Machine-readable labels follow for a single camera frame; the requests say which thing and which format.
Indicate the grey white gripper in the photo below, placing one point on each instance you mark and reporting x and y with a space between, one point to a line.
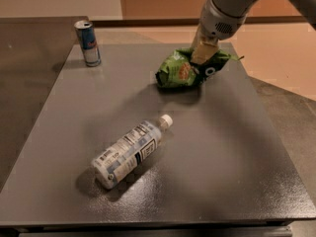
217 26

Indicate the green rice chip bag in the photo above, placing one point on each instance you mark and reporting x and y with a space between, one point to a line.
178 70

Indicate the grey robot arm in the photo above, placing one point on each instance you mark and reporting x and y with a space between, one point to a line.
307 8

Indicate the blue silver redbull can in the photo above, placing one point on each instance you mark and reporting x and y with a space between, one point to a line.
88 42

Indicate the clear plastic water bottle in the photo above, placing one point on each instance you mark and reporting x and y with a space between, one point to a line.
121 158

